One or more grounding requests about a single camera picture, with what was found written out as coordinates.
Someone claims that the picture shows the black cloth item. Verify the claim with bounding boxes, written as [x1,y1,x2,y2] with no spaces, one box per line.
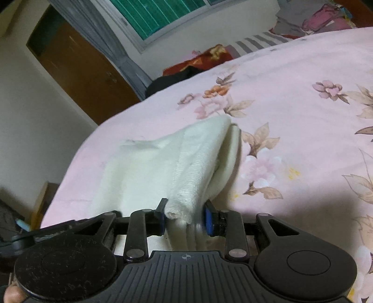
[145,66,203,98]

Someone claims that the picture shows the pink floral bed sheet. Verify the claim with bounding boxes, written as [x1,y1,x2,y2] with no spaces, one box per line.
[42,28,372,302]

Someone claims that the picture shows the person's hand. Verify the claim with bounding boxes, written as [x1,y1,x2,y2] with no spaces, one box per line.
[0,284,27,303]

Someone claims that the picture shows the window with green glass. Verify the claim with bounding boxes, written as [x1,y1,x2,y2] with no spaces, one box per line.
[90,0,274,54]

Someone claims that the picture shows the stack of folded clothes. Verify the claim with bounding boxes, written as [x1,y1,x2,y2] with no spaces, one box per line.
[270,0,356,39]

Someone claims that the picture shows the grey striped pillow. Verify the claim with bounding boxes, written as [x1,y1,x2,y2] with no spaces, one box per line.
[224,31,291,59]

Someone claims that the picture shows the brown wooden door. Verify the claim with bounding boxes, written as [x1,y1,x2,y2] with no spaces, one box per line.
[27,6,140,125]

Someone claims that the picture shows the pale green long-sleeve shirt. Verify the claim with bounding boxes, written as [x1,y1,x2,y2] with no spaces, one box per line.
[89,116,240,251]

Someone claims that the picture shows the grey left curtain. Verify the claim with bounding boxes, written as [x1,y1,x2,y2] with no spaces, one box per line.
[50,0,152,100]

